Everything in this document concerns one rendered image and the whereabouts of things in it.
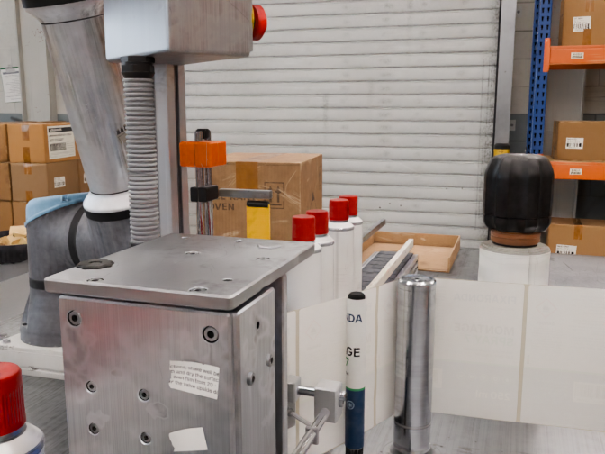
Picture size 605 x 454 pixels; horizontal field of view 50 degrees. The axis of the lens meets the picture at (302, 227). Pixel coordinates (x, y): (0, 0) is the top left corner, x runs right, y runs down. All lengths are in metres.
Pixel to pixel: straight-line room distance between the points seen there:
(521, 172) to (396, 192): 4.34
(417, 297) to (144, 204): 0.30
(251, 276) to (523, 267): 0.52
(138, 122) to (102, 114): 0.23
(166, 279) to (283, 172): 1.07
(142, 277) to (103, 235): 0.62
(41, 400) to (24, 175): 3.62
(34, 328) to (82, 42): 0.45
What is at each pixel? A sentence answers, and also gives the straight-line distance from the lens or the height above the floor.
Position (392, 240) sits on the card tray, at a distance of 1.97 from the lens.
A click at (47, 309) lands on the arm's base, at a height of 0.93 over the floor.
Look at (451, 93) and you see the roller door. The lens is 5.06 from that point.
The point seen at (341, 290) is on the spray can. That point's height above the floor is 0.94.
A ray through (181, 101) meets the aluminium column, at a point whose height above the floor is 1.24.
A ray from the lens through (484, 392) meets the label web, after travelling 0.71.
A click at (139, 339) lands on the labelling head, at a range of 0.34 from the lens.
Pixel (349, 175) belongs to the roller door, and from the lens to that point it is 5.17.
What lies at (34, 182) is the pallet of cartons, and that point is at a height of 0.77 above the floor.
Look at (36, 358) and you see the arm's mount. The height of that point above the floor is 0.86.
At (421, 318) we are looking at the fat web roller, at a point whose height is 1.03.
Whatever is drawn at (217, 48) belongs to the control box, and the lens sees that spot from 0.68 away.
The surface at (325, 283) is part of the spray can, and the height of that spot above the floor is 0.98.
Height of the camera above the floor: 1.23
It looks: 10 degrees down
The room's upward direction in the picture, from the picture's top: straight up
